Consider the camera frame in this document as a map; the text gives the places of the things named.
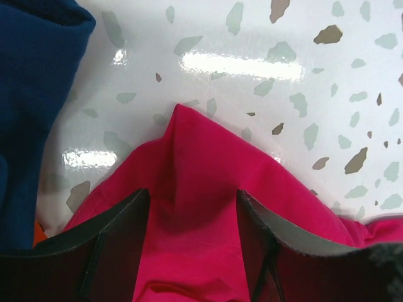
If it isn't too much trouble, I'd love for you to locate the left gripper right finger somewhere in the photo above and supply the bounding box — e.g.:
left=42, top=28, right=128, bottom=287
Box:
left=236, top=190, right=402, bottom=301

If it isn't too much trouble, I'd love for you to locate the pink t shirt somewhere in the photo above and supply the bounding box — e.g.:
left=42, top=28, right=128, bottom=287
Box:
left=68, top=105, right=402, bottom=301

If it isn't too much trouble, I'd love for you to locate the folded blue t shirt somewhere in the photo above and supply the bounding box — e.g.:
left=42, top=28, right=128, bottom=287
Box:
left=1, top=1, right=96, bottom=251

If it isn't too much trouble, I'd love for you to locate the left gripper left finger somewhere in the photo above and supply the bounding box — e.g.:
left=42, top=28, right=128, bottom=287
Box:
left=1, top=189, right=150, bottom=301

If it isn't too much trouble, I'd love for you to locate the folded orange t shirt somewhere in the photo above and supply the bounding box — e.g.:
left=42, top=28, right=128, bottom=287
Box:
left=33, top=221, right=47, bottom=247

